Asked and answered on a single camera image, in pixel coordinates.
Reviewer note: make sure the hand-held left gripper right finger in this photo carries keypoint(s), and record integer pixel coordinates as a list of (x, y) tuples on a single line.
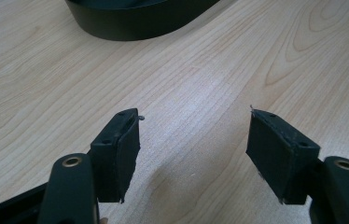
[(280, 155)]

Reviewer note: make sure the black key rack with tray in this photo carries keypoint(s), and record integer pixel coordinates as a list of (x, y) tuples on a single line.
[(119, 23)]

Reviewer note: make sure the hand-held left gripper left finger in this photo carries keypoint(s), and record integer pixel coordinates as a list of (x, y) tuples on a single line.
[(113, 158)]

